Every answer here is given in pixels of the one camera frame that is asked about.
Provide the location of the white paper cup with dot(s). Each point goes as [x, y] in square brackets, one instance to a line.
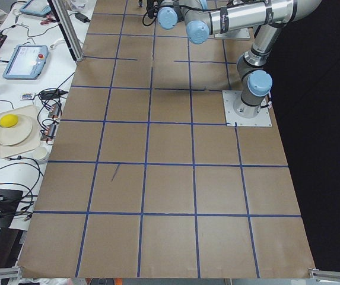
[41, 155]

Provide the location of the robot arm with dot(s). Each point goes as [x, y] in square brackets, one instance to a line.
[264, 19]
[153, 7]

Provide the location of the blue teach pendant near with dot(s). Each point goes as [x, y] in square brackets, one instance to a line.
[27, 62]

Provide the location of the beige round plate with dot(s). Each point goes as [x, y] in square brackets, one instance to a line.
[18, 133]

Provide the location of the blue teach pendant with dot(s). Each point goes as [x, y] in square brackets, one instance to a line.
[27, 62]
[39, 8]

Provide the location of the blue teach pendant far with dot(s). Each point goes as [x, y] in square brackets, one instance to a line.
[39, 8]

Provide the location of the black power adapter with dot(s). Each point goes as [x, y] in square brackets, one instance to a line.
[81, 17]

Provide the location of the beige square tray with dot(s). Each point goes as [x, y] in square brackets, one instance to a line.
[31, 142]

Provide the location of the aluminium frame post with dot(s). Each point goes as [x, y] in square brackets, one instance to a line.
[62, 17]

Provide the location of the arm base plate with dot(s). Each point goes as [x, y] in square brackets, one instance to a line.
[240, 34]
[239, 114]

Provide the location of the yellow lemon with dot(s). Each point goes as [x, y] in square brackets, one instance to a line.
[8, 121]

